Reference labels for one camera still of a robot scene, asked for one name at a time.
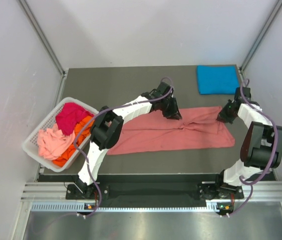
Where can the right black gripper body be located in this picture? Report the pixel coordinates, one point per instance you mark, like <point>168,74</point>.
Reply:
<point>226,115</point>

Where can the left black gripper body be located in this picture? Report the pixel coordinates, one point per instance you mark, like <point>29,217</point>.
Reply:
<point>168,107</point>

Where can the salmon pink t shirt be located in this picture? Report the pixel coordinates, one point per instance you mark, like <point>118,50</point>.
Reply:
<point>198,129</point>

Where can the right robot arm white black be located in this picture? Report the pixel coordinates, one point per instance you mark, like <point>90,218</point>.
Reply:
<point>261,149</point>

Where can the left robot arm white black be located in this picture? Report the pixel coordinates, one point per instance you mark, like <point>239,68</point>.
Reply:
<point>107,126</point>

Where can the folded blue t shirt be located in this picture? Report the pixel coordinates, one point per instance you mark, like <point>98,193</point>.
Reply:
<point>217,80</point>

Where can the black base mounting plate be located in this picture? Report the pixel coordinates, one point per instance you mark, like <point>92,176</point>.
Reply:
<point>154,190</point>

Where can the magenta t shirt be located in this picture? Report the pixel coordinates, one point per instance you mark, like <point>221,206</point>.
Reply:
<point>70,115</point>

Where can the white plastic laundry basket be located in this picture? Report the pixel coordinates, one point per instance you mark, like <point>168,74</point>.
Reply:
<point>67,158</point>

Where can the light peach t shirt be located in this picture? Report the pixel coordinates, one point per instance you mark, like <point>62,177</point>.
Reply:
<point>52,143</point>

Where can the left aluminium frame post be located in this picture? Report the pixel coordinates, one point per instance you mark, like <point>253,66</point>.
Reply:
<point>42,37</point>

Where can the aluminium frame post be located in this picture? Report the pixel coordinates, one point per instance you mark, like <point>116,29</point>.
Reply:
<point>261,35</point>
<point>42,37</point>

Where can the right aluminium frame post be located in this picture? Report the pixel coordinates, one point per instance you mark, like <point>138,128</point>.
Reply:
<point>261,35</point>

